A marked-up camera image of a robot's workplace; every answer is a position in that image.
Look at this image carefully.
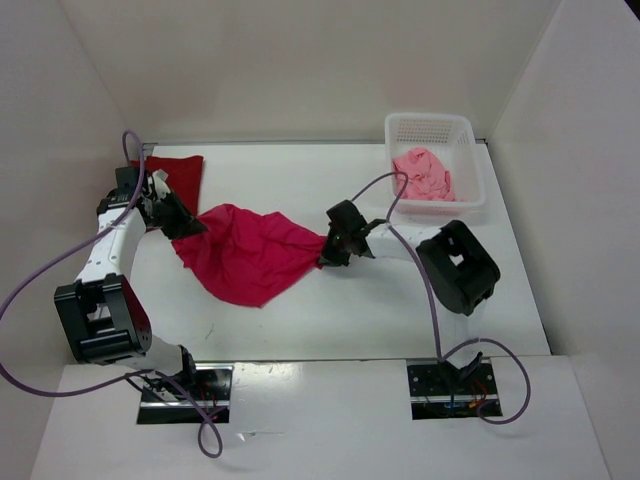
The light pink t-shirt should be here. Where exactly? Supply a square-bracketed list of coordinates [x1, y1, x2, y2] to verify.
[392, 147, 456, 202]

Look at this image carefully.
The red t-shirt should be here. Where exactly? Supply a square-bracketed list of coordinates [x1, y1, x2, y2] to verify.
[145, 155, 204, 216]

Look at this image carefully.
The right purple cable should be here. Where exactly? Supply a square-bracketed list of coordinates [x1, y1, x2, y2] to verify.
[347, 171, 531, 425]

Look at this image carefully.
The white plastic basket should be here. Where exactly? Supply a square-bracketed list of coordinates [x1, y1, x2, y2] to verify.
[385, 113, 486, 215]

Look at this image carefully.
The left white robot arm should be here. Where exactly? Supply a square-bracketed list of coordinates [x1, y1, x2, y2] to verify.
[54, 166, 206, 400]

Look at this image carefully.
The purple cable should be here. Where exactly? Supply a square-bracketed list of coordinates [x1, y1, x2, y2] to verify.
[0, 129, 223, 460]
[347, 171, 531, 425]

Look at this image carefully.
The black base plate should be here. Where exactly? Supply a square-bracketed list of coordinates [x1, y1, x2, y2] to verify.
[136, 362, 234, 425]
[406, 360, 503, 420]

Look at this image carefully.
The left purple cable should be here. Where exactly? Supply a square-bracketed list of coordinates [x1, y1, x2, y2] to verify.
[0, 129, 223, 460]

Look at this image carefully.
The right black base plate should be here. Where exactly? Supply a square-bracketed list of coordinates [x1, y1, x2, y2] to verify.
[406, 360, 503, 420]

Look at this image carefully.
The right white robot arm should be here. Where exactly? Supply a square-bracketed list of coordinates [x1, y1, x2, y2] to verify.
[318, 200, 501, 393]

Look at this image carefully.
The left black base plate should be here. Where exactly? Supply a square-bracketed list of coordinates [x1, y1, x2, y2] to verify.
[136, 362, 234, 425]

